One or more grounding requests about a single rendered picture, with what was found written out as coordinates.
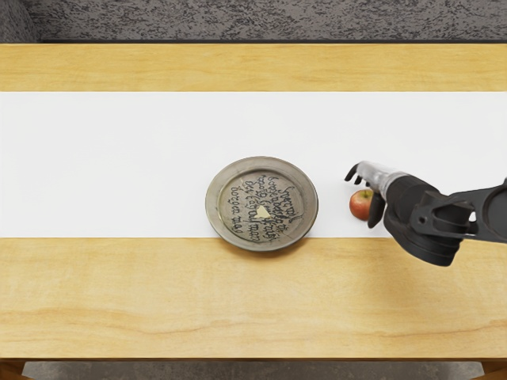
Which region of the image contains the grey plate with script print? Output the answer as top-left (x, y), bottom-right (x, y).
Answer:
top-left (204, 156), bottom-right (319, 253)

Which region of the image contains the red apple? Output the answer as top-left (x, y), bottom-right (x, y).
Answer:
top-left (349, 189), bottom-right (375, 221)

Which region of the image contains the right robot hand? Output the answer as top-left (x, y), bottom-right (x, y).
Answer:
top-left (343, 160), bottom-right (406, 229)

